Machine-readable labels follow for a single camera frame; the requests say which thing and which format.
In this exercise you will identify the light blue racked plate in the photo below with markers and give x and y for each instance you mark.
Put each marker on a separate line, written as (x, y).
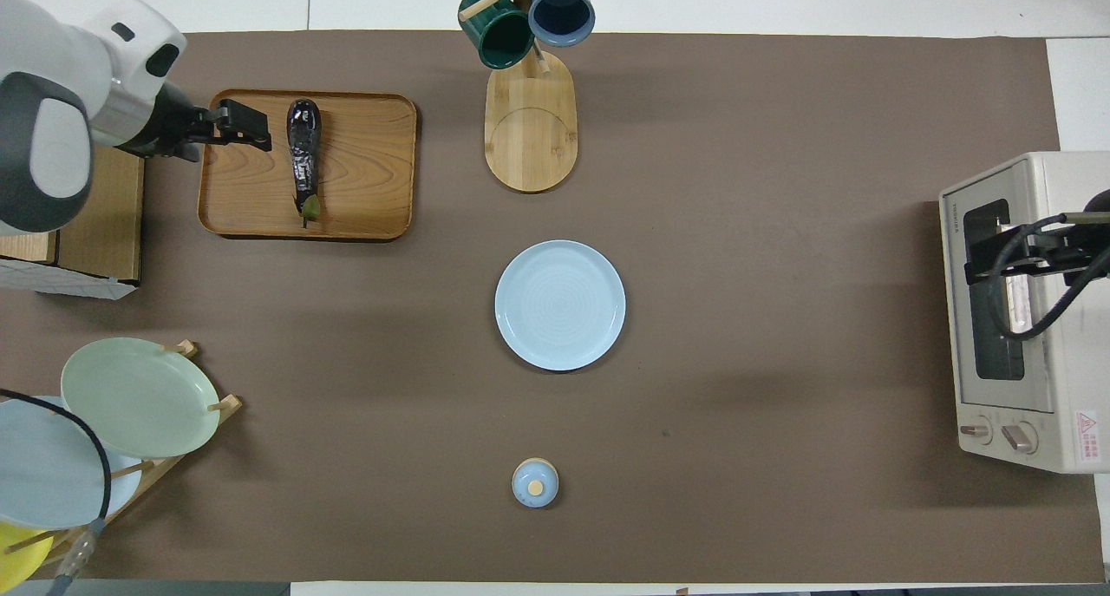
(52, 474)

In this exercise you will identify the red warning sticker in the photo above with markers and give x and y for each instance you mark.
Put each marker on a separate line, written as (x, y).
(1087, 436)

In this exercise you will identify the beige toaster oven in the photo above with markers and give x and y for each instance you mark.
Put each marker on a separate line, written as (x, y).
(1071, 362)

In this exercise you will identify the wooden plate rack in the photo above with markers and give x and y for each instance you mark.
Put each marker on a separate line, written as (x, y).
(227, 403)

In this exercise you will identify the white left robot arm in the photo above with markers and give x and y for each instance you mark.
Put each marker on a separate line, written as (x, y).
(52, 119)

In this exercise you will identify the wooden mug tree stand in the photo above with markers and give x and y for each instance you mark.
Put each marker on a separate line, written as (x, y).
(529, 136)

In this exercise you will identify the dark green mug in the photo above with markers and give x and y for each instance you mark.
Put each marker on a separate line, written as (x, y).
(499, 32)

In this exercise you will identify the pale green plate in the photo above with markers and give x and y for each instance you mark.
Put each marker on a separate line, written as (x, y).
(139, 396)

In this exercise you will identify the wooden serving tray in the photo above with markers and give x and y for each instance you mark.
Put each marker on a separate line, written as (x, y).
(364, 171)

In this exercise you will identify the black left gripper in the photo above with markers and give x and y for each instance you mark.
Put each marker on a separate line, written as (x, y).
(201, 129)

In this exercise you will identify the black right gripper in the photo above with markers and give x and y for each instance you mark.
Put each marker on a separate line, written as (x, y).
(1058, 245)

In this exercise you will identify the glass oven door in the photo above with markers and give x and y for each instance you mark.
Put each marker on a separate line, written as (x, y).
(954, 336)

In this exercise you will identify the dark purple eggplant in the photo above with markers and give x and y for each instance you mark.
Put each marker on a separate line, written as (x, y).
(304, 145)

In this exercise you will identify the blue mug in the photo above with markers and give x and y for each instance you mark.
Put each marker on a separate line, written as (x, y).
(562, 13)

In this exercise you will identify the brown table mat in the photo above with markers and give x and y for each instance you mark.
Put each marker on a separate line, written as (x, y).
(780, 318)

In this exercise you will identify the yellow plate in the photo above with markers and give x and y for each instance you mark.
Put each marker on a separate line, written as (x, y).
(17, 557)

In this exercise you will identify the silver oven knob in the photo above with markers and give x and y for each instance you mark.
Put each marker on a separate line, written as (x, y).
(976, 432)
(1020, 438)

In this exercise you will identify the light blue round plate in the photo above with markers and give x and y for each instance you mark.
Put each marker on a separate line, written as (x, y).
(560, 305)

